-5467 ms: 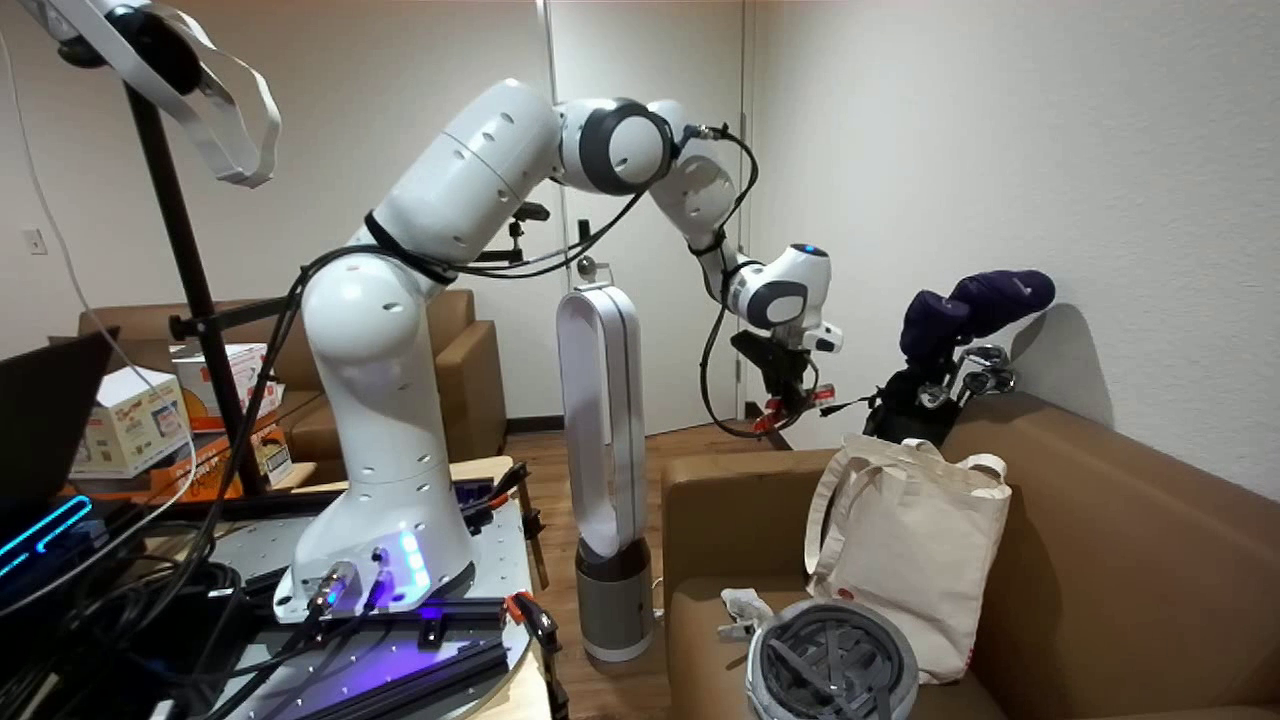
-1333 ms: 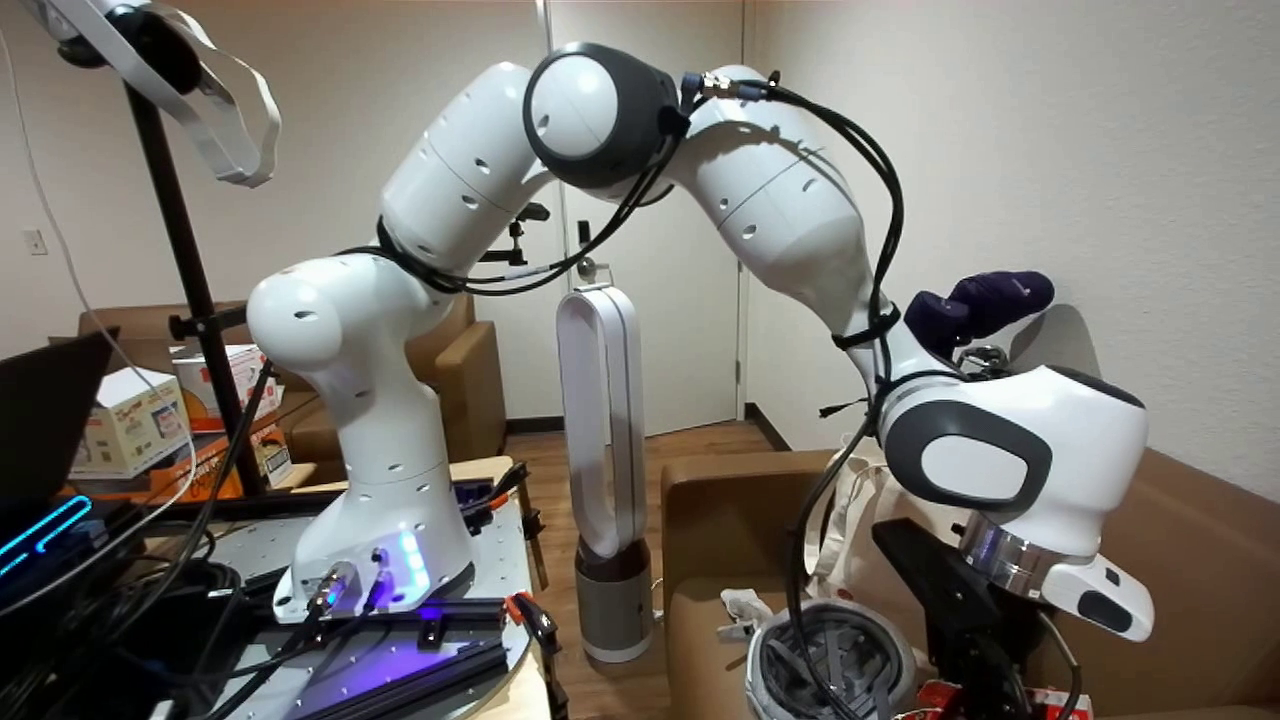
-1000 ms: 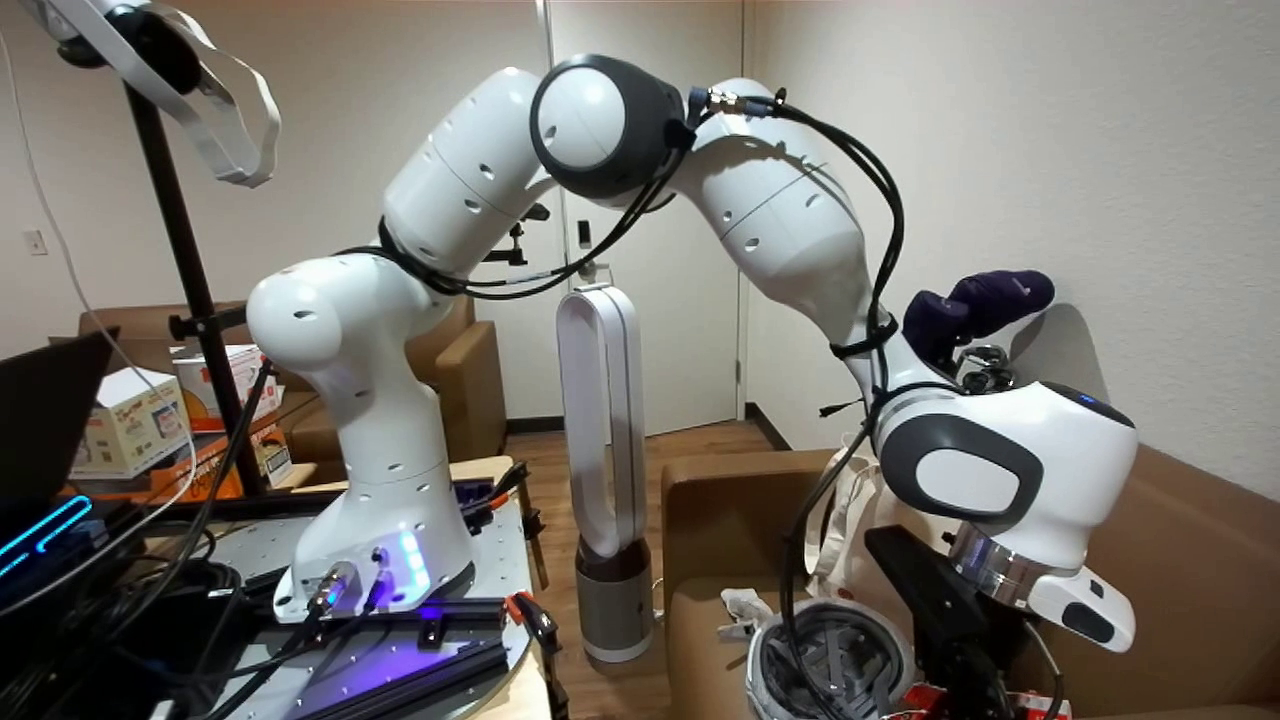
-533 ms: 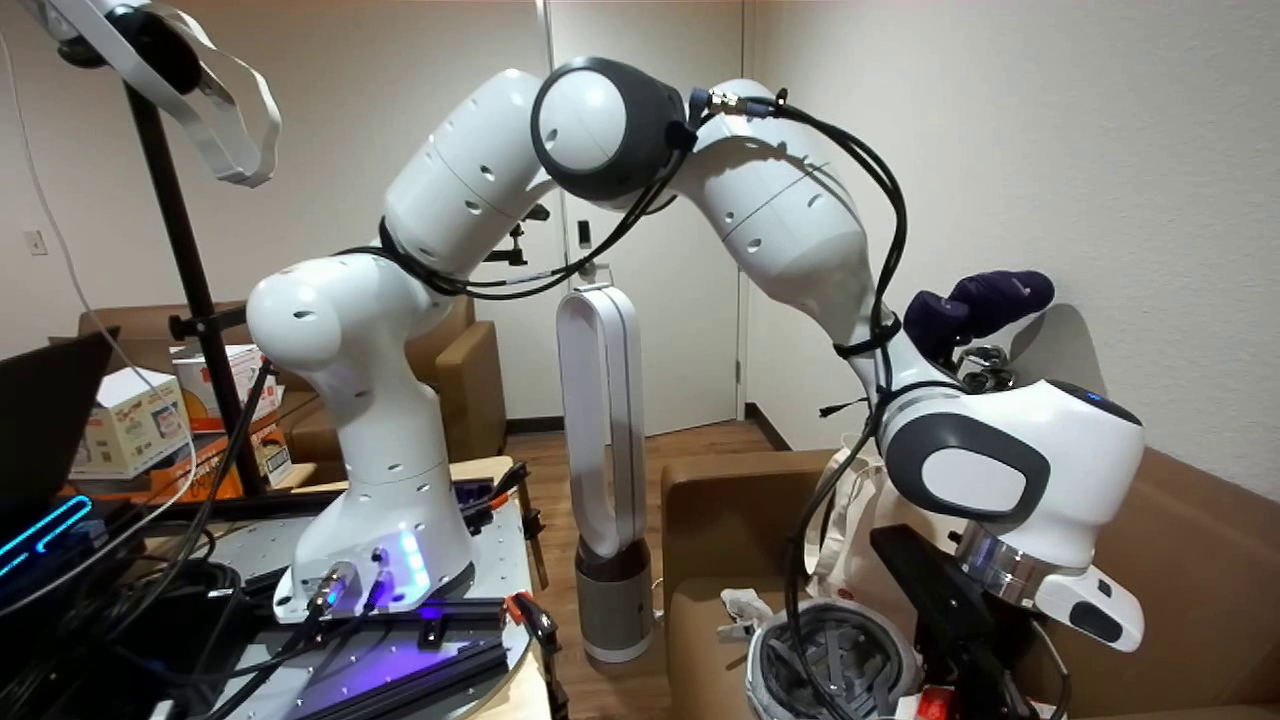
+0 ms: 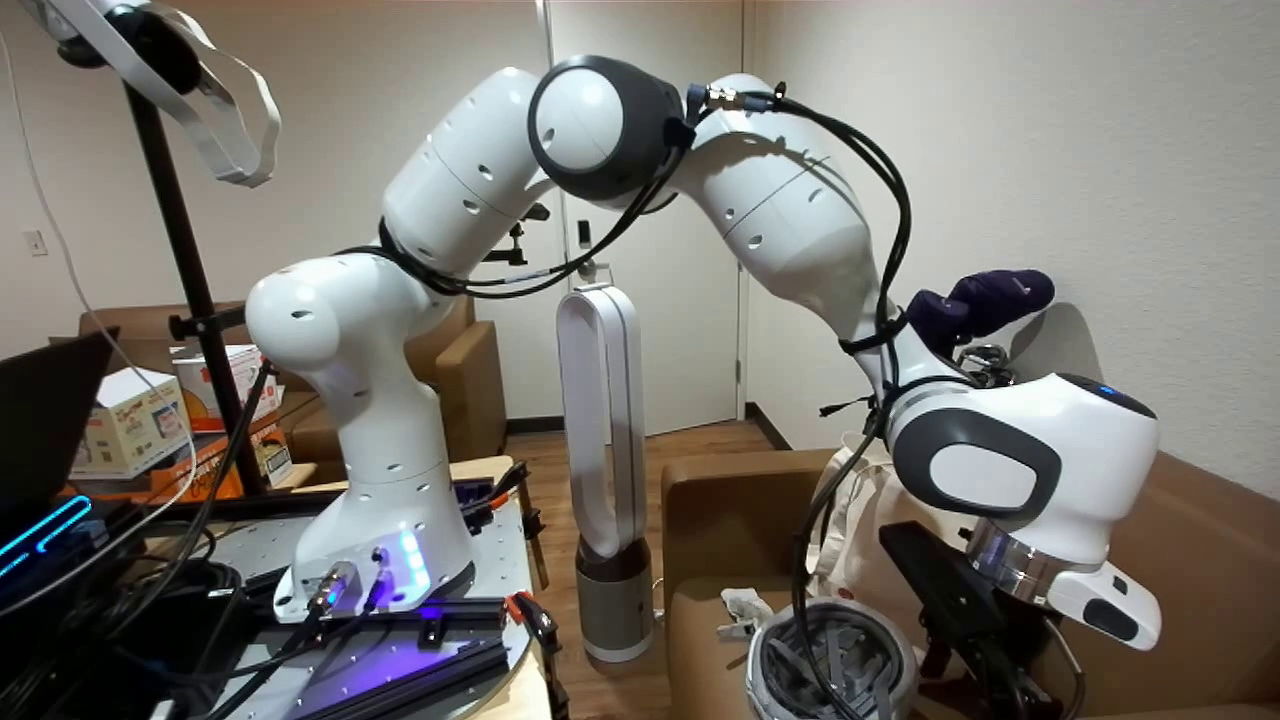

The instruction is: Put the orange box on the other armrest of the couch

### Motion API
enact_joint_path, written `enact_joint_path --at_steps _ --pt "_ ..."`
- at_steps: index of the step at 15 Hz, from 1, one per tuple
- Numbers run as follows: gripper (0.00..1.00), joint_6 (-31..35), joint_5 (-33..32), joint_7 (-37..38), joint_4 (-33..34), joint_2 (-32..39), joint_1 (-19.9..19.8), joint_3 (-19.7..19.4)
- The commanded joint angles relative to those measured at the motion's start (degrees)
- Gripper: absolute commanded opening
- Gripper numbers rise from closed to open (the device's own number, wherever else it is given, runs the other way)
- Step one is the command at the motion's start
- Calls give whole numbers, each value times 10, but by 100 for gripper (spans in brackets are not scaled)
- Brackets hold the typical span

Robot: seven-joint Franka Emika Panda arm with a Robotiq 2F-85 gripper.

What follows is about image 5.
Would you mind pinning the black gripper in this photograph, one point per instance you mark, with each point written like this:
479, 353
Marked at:
1004, 653

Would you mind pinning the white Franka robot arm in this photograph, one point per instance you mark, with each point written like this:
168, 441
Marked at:
802, 226

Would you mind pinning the brown leather couch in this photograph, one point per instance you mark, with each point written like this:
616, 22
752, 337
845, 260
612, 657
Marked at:
1203, 584

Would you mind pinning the white box with red print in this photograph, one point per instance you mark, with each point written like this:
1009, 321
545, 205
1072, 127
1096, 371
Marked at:
240, 381

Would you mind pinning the white cardboard box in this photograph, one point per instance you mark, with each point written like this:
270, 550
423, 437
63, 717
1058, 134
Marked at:
132, 423

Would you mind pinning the cream canvas tote bag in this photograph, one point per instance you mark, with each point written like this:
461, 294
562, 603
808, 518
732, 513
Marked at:
852, 533

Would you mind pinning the white crumpled plastic item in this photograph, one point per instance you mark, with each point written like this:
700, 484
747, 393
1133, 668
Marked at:
747, 613

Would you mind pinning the silver golf club heads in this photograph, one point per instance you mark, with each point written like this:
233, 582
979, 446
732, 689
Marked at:
984, 361

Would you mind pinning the purple golf club cover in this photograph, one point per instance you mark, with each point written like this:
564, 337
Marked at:
995, 294

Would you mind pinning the white bladeless tower fan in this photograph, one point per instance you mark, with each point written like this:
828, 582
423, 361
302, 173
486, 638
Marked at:
612, 607

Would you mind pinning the white door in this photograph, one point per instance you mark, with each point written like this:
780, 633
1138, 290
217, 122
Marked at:
683, 375

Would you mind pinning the black tripod stand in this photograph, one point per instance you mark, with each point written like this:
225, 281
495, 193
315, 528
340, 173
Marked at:
202, 335

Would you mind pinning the black laptop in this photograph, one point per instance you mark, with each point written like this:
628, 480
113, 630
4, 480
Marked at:
42, 415

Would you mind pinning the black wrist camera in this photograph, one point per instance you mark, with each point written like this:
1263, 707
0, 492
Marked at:
927, 566

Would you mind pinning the black metal frame bar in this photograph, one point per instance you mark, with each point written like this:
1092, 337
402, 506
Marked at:
402, 667

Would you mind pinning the black camera on mount arm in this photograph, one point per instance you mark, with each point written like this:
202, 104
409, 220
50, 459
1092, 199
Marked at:
520, 245

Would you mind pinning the white wall outlet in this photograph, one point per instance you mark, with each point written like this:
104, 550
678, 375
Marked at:
33, 243

